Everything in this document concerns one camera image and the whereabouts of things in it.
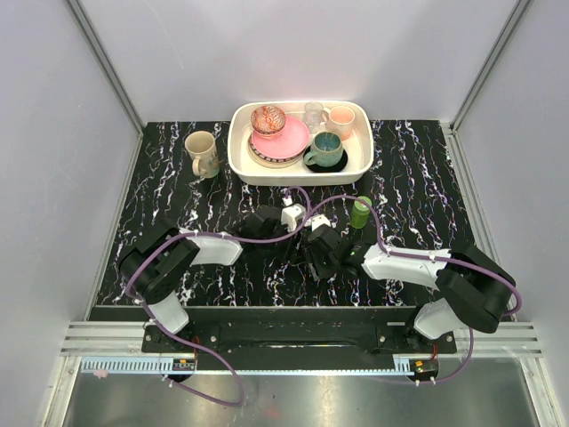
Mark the right orange power connector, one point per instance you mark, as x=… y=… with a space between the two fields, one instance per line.
x=425 y=366

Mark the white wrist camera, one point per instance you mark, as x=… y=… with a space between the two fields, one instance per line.
x=292 y=216
x=317 y=221

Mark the green bottle cap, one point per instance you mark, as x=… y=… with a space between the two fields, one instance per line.
x=362 y=205

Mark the striped rim plate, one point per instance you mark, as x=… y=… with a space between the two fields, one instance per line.
x=269 y=162

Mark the teal green mug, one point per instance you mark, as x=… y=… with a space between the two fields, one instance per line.
x=326 y=150

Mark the beige floral mug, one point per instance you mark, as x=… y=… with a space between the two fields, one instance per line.
x=201 y=146

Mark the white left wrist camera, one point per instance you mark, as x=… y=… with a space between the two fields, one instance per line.
x=292 y=216

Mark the white slotted cable duct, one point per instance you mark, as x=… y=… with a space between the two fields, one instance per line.
x=388 y=366

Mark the left aluminium frame post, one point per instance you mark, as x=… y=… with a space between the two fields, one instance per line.
x=91 y=37

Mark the red patterned glass bowl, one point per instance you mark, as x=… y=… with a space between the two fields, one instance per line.
x=268 y=121

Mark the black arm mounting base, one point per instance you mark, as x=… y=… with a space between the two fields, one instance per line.
x=381 y=330

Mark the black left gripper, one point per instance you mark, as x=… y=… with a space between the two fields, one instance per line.
x=292 y=252

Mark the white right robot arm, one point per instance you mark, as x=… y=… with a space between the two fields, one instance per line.
x=475 y=290

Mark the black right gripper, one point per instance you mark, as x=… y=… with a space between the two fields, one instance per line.
x=313 y=258

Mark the aluminium frame post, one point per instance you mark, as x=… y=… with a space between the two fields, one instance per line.
x=91 y=37
x=500 y=44

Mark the black saucer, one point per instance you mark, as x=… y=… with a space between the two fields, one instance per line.
x=342 y=162

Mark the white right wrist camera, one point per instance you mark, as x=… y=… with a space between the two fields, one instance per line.
x=317 y=221

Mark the pink plate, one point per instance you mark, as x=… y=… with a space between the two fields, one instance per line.
x=289 y=143

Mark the peach pink mug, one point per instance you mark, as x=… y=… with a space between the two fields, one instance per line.
x=340 y=121

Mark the clear glass cup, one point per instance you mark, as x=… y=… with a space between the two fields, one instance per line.
x=315 y=116

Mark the right aluminium frame post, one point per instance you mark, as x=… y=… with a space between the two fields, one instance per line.
x=500 y=44

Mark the green pill bottle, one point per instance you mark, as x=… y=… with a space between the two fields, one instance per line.
x=358 y=218

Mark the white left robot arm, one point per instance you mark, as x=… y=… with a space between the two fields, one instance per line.
x=153 y=267

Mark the white rectangular basin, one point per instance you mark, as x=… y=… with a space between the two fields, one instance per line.
x=359 y=148

